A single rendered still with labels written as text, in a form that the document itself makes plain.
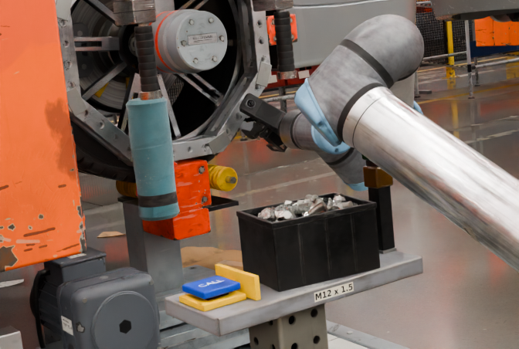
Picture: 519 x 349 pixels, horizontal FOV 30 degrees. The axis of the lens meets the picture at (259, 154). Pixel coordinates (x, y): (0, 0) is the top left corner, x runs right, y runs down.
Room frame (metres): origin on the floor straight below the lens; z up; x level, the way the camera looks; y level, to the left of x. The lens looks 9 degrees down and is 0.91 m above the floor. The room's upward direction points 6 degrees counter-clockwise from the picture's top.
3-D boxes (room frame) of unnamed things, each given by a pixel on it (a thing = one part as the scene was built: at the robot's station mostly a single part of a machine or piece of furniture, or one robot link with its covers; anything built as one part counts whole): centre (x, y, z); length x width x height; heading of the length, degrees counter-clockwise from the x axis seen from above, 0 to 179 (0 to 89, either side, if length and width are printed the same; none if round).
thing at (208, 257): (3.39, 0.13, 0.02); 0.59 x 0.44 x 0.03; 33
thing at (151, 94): (1.95, 0.21, 0.83); 0.04 x 0.04 x 0.16
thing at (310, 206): (1.62, -0.07, 0.51); 0.20 x 0.14 x 0.13; 115
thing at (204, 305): (1.51, 0.10, 0.46); 0.08 x 0.08 x 0.01; 33
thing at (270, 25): (2.41, -0.07, 0.85); 0.09 x 0.08 x 0.07; 123
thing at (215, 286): (1.51, 0.10, 0.47); 0.07 x 0.07 x 0.02; 33
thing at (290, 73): (2.13, -0.08, 0.83); 0.04 x 0.04 x 0.16
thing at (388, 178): (1.71, -0.21, 0.59); 0.04 x 0.04 x 0.04; 33
